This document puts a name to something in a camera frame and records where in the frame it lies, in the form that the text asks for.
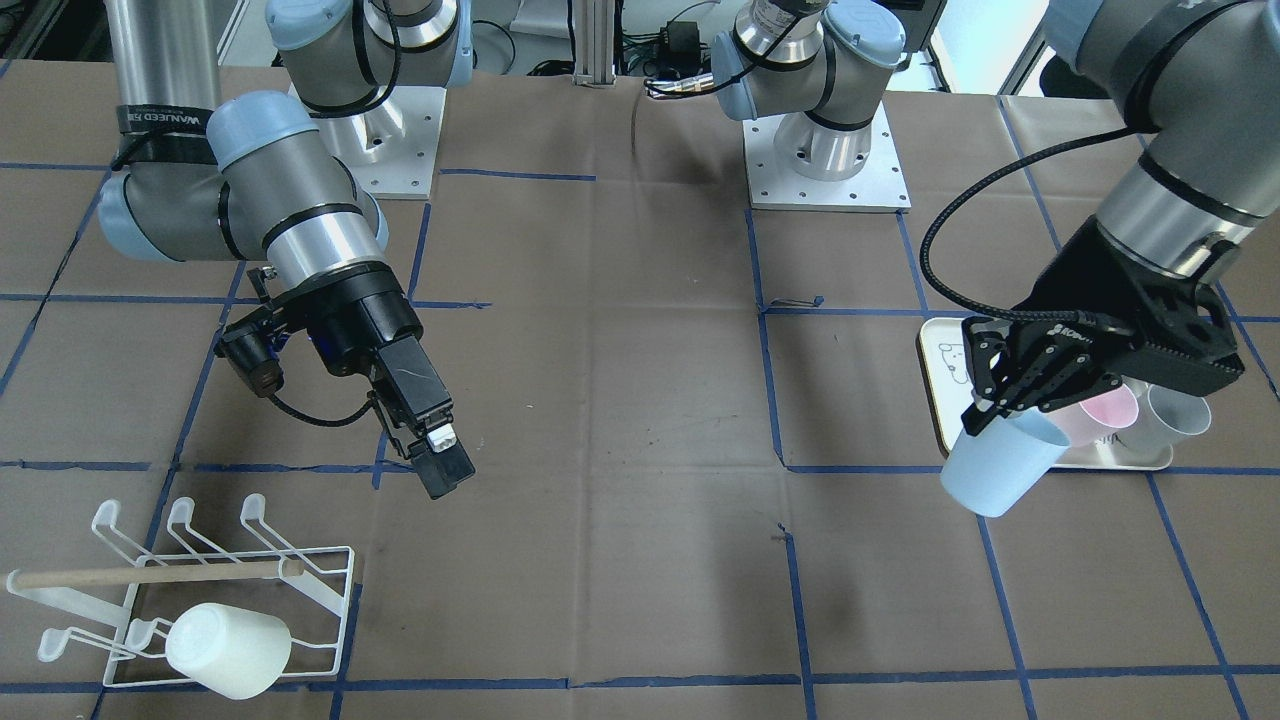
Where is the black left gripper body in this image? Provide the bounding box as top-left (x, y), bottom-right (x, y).
top-left (1019, 217), bottom-right (1245, 396)

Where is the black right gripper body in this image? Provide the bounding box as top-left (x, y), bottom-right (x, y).
top-left (305, 263), bottom-right (456, 451)

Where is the light blue plastic cup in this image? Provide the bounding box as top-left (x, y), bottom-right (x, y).
top-left (940, 410), bottom-right (1071, 518)

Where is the white plastic cup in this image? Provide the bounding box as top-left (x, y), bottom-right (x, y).
top-left (165, 602), bottom-right (292, 700)

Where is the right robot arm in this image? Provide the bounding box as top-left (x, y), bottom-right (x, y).
top-left (99, 1), bottom-right (475, 498)

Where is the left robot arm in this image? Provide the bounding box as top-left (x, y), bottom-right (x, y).
top-left (919, 1), bottom-right (1277, 436)

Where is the pink plastic cup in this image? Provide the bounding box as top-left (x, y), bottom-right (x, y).
top-left (1047, 384), bottom-right (1140, 448)

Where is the grey plastic cup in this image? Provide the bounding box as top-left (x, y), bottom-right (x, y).
top-left (1117, 386), bottom-right (1213, 455)

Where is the cream serving tray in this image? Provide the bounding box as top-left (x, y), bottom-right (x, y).
top-left (916, 318), bottom-right (1174, 471)

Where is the black power adapter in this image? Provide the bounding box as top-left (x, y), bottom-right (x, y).
top-left (657, 20), bottom-right (701, 65)

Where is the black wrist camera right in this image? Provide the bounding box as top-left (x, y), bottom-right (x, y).
top-left (214, 316), bottom-right (287, 398)

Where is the white wire cup rack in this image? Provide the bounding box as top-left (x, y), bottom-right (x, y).
top-left (5, 493), bottom-right (356, 692)

